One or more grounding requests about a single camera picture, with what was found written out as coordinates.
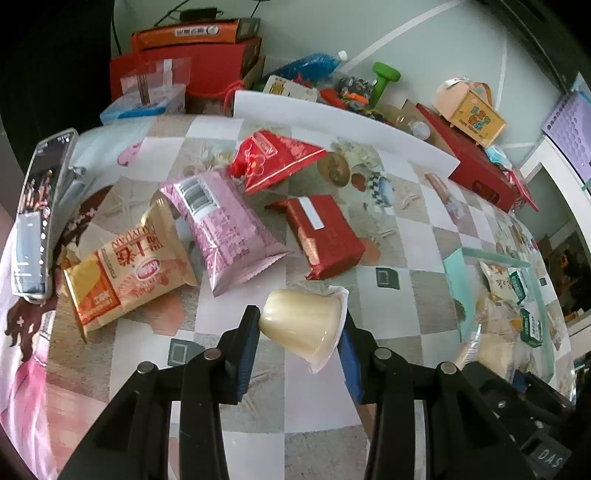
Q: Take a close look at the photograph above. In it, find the clear bag round bun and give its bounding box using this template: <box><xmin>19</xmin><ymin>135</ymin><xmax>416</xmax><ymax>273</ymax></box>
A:
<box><xmin>455</xmin><ymin>292</ymin><xmax>523</xmax><ymax>382</ymax></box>

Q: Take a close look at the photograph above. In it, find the green white biscuit pack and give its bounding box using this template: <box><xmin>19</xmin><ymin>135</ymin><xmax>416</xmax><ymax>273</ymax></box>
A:
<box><xmin>509</xmin><ymin>268</ymin><xmax>544</xmax><ymax>348</ymax></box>

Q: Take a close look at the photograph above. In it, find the white snack bag orange print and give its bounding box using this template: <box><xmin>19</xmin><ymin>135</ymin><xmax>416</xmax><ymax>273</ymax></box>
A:
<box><xmin>479</xmin><ymin>261</ymin><xmax>518</xmax><ymax>304</ymax></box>

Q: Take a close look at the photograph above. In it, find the jelly cup pudding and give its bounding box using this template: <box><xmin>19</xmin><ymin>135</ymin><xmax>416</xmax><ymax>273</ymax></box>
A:
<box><xmin>259</xmin><ymin>286</ymin><xmax>349</xmax><ymax>374</ymax></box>

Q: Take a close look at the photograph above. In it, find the orange cream biscuit pack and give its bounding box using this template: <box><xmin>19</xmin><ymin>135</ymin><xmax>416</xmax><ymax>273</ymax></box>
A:
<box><xmin>61</xmin><ymin>193</ymin><xmax>198</xmax><ymax>341</ymax></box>

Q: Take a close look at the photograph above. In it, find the dark red snack pack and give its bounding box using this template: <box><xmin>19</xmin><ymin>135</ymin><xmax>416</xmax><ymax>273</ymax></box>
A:
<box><xmin>266</xmin><ymin>194</ymin><xmax>366</xmax><ymax>280</ymax></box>

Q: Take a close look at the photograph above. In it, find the pink snack bag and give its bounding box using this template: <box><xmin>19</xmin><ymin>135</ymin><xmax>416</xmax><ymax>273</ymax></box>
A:
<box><xmin>160</xmin><ymin>170</ymin><xmax>288</xmax><ymax>297</ymax></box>

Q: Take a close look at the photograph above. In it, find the red triangular snack bag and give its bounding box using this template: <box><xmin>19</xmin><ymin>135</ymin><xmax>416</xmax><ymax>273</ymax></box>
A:
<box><xmin>229</xmin><ymin>130</ymin><xmax>328</xmax><ymax>194</ymax></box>

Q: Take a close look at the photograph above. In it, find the teal rimmed tray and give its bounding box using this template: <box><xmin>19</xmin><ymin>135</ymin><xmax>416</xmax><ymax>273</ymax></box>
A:
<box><xmin>444</xmin><ymin>247</ymin><xmax>555</xmax><ymax>382</ymax></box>

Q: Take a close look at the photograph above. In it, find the patterned tablecloth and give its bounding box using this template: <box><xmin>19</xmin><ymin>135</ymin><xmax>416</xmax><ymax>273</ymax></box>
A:
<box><xmin>1</xmin><ymin>126</ymin><xmax>575</xmax><ymax>479</ymax></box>

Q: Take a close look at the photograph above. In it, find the red patterned pouch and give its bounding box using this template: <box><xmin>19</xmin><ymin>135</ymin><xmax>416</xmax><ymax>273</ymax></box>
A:
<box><xmin>505</xmin><ymin>168</ymin><xmax>539</xmax><ymax>212</ymax></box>

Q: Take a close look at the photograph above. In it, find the large red gift box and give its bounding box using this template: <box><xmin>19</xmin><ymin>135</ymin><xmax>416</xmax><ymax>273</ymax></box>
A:
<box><xmin>416</xmin><ymin>103</ymin><xmax>539</xmax><ymax>212</ymax></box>

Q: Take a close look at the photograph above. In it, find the white shelf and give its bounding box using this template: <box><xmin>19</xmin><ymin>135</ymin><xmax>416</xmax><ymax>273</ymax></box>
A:
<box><xmin>517</xmin><ymin>138</ymin><xmax>590</xmax><ymax>340</ymax></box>

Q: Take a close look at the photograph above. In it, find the wet wipes pack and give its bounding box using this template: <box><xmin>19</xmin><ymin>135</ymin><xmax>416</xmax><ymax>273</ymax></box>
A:
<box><xmin>485</xmin><ymin>145</ymin><xmax>513</xmax><ymax>171</ymax></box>

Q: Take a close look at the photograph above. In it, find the smartphone on stand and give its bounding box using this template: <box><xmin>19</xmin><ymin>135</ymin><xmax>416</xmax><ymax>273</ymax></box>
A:
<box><xmin>11</xmin><ymin>128</ymin><xmax>78</xmax><ymax>304</ymax></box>

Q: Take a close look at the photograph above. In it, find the purple basket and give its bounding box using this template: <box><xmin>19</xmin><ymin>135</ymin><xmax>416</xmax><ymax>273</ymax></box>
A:
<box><xmin>542</xmin><ymin>91</ymin><xmax>591</xmax><ymax>186</ymax></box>

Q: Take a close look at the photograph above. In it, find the yellow children's day box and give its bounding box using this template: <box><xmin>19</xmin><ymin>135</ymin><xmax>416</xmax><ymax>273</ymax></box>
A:
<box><xmin>433</xmin><ymin>77</ymin><xmax>507</xmax><ymax>148</ymax></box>

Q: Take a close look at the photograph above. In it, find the pile of toys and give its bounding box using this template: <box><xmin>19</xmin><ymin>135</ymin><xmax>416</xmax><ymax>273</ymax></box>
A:
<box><xmin>318</xmin><ymin>76</ymin><xmax>386</xmax><ymax>122</ymax></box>

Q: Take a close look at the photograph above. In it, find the green dumbbell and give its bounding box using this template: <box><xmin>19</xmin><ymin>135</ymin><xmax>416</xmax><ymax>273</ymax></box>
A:
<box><xmin>369</xmin><ymin>62</ymin><xmax>402</xmax><ymax>108</ymax></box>

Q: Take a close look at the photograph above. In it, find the clear plastic container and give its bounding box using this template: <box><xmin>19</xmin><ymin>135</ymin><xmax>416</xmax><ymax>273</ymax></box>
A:
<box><xmin>100</xmin><ymin>58</ymin><xmax>191</xmax><ymax>125</ymax></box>

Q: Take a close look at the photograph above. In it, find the small snack card box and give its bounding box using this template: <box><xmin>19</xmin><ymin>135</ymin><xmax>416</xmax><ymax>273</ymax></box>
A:
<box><xmin>263</xmin><ymin>75</ymin><xmax>318</xmax><ymax>102</ymax></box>

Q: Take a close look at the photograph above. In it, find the blue bottle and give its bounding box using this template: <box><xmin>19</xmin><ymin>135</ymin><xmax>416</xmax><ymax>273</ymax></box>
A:
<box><xmin>262</xmin><ymin>50</ymin><xmax>349</xmax><ymax>84</ymax></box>

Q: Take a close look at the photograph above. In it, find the red box with orange box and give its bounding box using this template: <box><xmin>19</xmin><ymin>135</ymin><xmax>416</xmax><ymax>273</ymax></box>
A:
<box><xmin>110</xmin><ymin>18</ymin><xmax>264</xmax><ymax>100</ymax></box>

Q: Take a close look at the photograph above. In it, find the black cable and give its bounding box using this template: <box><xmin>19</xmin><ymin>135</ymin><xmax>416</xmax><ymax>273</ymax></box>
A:
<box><xmin>154</xmin><ymin>0</ymin><xmax>274</xmax><ymax>28</ymax></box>

